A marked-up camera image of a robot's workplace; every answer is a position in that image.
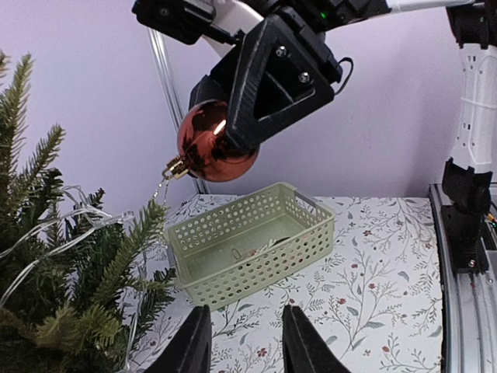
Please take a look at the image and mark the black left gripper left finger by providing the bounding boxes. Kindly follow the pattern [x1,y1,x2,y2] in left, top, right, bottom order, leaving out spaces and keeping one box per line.
[145,305,212,373]

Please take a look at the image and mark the aluminium front rail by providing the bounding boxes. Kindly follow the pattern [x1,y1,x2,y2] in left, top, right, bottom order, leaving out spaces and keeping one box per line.
[429,184,496,372]

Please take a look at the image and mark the red bauble ornament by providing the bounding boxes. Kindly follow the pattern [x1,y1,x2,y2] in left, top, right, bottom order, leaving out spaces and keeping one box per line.
[162,99,259,183]

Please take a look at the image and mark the right aluminium frame post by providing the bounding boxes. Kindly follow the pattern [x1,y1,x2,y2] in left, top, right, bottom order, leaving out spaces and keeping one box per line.
[146,29,210,195]

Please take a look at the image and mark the pale green perforated basket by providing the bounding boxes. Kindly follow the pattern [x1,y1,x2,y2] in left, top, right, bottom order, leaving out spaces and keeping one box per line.
[166,183,335,310]

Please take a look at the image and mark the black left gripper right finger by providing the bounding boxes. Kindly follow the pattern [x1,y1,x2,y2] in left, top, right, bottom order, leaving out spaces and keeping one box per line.
[282,305,349,373]

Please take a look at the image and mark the floral white table mat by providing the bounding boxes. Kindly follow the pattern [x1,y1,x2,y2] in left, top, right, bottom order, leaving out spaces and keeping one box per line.
[116,193,446,373]

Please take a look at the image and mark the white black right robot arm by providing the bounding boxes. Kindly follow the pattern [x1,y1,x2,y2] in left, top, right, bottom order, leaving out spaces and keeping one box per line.
[189,1,496,273]

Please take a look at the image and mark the pink bow ornaments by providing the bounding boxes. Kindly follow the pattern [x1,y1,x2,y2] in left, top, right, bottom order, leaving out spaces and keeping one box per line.
[231,237,290,263]

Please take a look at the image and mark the clear wire fairy lights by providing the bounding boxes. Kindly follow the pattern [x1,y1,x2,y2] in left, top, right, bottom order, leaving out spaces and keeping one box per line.
[1,187,137,372]

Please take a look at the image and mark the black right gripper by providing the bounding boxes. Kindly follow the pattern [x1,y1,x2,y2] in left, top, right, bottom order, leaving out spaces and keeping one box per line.
[189,0,346,151]

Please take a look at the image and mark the small green christmas tree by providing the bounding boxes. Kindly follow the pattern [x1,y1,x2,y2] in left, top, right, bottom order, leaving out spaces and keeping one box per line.
[1,54,175,372]

